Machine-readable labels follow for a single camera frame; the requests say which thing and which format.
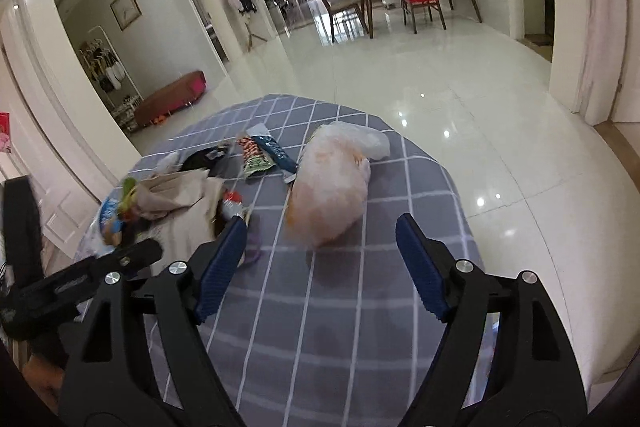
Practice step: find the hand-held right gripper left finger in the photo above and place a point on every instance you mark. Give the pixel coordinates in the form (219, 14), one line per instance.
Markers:
(220, 267)

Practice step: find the coat stand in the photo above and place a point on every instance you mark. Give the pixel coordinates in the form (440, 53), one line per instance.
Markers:
(252, 29)

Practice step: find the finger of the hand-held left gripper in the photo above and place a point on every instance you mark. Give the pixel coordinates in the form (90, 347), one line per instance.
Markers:
(130, 257)

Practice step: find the framed wall picture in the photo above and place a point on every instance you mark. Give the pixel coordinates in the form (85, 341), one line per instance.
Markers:
(123, 8)

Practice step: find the white clothes rack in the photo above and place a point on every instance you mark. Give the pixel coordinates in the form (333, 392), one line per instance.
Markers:
(107, 67)

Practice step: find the white plastic bag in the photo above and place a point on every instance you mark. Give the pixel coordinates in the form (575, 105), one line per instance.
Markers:
(330, 187)

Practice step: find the green snack packet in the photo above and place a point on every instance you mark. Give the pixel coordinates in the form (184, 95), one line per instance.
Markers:
(130, 194)

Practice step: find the black wrapper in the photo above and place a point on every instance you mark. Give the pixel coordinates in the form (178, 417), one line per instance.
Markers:
(200, 159)

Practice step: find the white door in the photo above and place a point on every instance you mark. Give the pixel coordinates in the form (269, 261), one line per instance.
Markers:
(602, 32)

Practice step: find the blue snack wrapper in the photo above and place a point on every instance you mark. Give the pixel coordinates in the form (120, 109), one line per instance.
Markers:
(281, 155)

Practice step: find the door mat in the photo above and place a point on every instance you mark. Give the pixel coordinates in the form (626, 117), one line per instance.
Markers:
(537, 42)

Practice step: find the red green snack wrapper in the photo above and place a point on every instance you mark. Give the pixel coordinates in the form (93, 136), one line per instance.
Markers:
(255, 159)

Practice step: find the grey checked tablecloth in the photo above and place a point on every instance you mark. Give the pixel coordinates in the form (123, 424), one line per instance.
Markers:
(325, 307)

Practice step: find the red white small packet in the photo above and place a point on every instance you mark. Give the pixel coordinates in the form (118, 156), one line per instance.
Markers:
(234, 206)

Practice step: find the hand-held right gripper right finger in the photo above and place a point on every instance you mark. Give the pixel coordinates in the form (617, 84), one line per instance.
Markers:
(420, 272)

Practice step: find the bare wooden dining chair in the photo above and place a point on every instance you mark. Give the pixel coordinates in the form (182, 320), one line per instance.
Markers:
(345, 4)

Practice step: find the blue white packet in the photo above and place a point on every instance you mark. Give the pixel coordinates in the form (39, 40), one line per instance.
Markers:
(111, 222)

